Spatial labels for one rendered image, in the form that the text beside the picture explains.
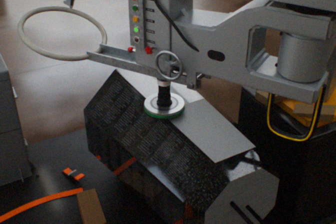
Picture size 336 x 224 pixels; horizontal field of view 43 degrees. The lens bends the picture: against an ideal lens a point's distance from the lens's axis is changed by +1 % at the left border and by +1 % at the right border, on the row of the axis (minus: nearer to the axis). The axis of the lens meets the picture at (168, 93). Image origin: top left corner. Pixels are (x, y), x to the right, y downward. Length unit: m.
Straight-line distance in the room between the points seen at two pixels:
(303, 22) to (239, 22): 0.25
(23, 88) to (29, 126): 0.63
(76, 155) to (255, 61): 1.82
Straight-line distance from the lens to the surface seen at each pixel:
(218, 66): 1.87
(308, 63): 1.74
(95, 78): 4.26
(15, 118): 2.91
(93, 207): 2.73
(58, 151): 3.36
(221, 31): 1.80
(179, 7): 1.95
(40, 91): 4.15
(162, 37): 1.95
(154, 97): 2.31
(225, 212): 2.10
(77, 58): 2.34
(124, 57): 2.36
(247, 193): 2.12
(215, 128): 2.18
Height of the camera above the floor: 2.10
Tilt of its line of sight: 32 degrees down
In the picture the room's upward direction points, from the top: straight up
